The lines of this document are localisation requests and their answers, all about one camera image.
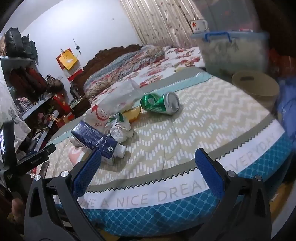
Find yellow fruit peel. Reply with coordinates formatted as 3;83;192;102
122;107;142;123

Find white enamel mug red star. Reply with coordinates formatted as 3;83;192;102
190;19;210;33

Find white red-print plastic bag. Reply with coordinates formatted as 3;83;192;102
84;78;141;130

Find blue cloth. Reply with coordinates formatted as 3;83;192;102
277;79;296;130

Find floral patterned curtain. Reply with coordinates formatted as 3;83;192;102
120;0;201;48

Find white printed cloth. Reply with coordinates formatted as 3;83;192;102
0;76;30;139

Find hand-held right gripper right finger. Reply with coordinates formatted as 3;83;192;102
195;148;272;241

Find clear storage box blue handle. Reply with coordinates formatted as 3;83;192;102
190;31;270;78

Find large black bag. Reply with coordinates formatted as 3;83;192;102
5;27;23;57

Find crushed green soda can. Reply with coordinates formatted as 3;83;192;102
140;92;180;115

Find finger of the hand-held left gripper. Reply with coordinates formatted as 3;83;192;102
45;144;56;160

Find dark red bag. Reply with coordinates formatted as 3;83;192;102
9;66;48;100

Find small black bag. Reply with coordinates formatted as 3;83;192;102
22;35;38;59

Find red floral bedsheet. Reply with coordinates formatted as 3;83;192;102
89;46;206;116

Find white paper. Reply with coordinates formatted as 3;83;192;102
110;113;134;142

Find pink white packet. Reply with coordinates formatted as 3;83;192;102
68;137;93;167

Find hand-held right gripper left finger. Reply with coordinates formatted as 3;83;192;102
24;148;111;241

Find blue milk carton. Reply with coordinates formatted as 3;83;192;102
70;120;127;165

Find red box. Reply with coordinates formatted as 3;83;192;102
52;93;72;116

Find grey storage shelf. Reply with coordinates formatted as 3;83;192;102
0;56;67;139

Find carved wooden headboard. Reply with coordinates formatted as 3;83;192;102
70;44;143;102

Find brown handbag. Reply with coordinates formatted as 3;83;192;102
45;74;65;93

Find patchwork quilt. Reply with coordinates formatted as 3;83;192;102
83;45;166;99

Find hanging keys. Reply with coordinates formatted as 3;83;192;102
73;39;82;55

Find yellow red wall calendar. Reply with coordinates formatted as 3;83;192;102
56;48;84;81

